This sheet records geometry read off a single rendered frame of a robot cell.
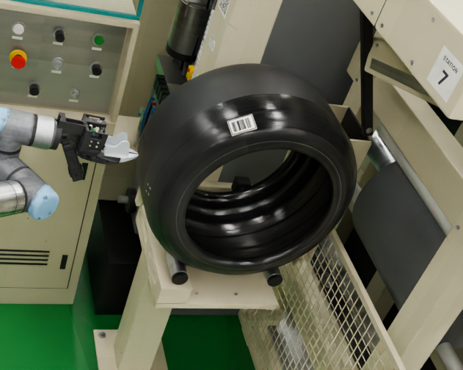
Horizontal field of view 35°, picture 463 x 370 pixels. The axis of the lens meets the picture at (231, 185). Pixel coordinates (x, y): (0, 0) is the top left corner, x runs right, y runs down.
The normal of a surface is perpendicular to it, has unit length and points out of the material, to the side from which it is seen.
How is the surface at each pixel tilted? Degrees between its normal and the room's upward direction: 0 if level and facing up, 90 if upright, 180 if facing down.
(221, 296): 0
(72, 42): 90
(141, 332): 90
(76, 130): 90
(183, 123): 54
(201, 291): 0
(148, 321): 90
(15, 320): 0
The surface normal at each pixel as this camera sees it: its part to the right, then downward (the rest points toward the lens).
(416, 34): -0.93, -0.07
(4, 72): 0.24, 0.64
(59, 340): 0.29, -0.77
